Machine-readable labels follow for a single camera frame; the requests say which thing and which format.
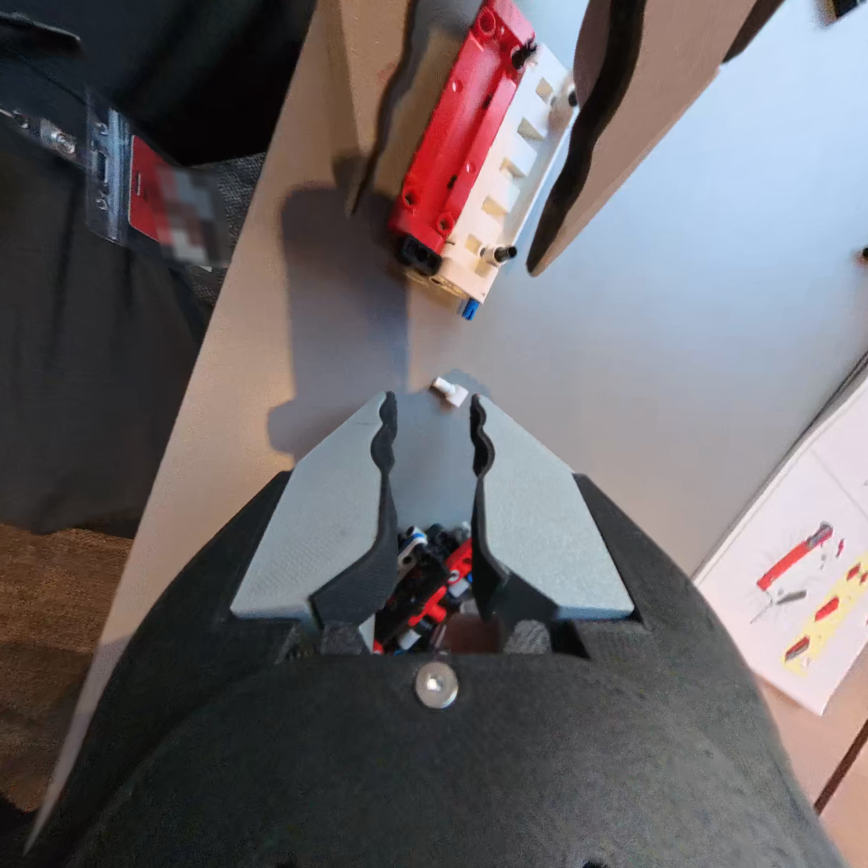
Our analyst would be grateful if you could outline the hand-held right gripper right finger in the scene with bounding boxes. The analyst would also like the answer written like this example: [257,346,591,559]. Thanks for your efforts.
[468,393,637,623]

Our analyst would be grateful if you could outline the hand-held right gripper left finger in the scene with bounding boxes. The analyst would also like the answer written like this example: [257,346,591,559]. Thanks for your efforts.
[229,390,401,632]

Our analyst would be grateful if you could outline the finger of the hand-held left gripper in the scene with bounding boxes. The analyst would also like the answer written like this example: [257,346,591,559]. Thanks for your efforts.
[331,0,445,217]
[525,0,760,278]

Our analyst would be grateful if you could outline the red white brick panel assembly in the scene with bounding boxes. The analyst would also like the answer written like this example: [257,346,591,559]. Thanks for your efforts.
[388,0,579,321]

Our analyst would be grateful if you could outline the grey desk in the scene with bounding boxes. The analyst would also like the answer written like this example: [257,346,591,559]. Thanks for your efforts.
[27,0,868,855]

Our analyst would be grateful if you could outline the brick car model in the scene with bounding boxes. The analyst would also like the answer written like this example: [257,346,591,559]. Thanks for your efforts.
[373,522,476,655]

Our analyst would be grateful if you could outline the person's black top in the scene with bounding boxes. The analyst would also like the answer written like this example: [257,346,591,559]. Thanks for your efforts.
[0,0,320,170]

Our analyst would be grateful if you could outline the open instruction booklet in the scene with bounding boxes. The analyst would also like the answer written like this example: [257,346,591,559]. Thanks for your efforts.
[692,369,868,716]

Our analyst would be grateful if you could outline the person's dark trousers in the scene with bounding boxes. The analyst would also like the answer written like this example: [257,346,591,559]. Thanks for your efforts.
[0,152,228,537]

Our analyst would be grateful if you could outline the black lanyard strap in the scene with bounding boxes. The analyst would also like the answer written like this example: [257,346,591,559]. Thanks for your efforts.
[0,105,92,164]

